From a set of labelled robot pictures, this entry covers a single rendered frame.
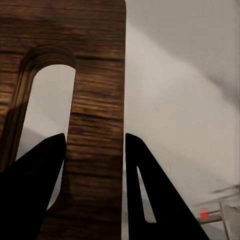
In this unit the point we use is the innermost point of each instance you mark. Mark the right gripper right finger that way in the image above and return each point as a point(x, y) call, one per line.
point(174, 220)

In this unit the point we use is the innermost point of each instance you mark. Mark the cutting board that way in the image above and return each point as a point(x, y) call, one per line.
point(89, 36)

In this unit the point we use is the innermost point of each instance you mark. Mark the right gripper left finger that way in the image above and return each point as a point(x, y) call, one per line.
point(26, 187)

